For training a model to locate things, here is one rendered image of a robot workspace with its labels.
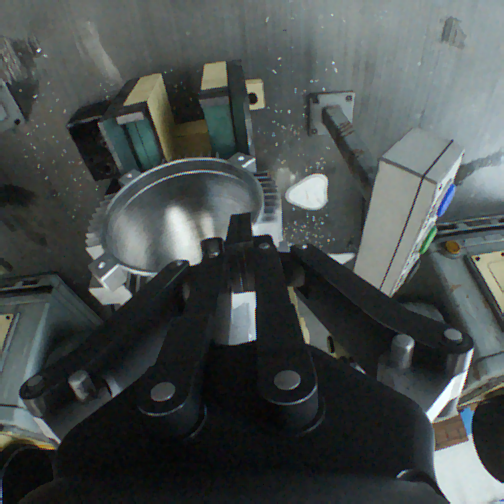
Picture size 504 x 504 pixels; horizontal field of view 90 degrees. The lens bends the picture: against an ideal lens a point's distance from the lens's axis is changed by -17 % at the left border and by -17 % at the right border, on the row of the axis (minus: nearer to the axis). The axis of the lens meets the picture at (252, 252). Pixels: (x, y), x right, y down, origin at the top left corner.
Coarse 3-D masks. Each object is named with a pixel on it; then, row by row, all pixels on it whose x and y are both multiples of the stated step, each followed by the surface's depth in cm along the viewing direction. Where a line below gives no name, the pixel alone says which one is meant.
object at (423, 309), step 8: (392, 296) 62; (400, 296) 60; (408, 296) 59; (408, 304) 56; (416, 304) 55; (424, 304) 56; (432, 304) 56; (416, 312) 53; (424, 312) 53; (432, 312) 54; (440, 320) 52; (328, 336) 69; (328, 344) 69; (336, 344) 62; (336, 352) 63; (344, 352) 56; (344, 360) 54; (352, 360) 50; (360, 368) 49
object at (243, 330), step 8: (248, 304) 30; (240, 312) 29; (248, 312) 30; (240, 320) 28; (248, 320) 29; (232, 328) 28; (240, 328) 28; (248, 328) 28; (232, 336) 27; (240, 336) 27; (248, 336) 27; (232, 344) 27
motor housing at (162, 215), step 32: (192, 160) 32; (224, 160) 32; (128, 192) 31; (160, 192) 34; (192, 192) 36; (224, 192) 35; (256, 192) 29; (96, 224) 27; (128, 224) 32; (160, 224) 37; (192, 224) 40; (224, 224) 40; (256, 224) 25; (96, 256) 27; (128, 256) 32; (160, 256) 39; (192, 256) 44; (128, 288) 22
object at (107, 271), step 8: (232, 160) 31; (240, 160) 31; (248, 160) 31; (248, 168) 31; (128, 176) 32; (136, 176) 31; (120, 184) 32; (104, 256) 24; (96, 264) 24; (104, 264) 24; (112, 264) 24; (96, 272) 23; (104, 272) 23; (112, 272) 23; (120, 272) 24; (104, 280) 23; (112, 280) 24; (120, 280) 25; (112, 288) 24
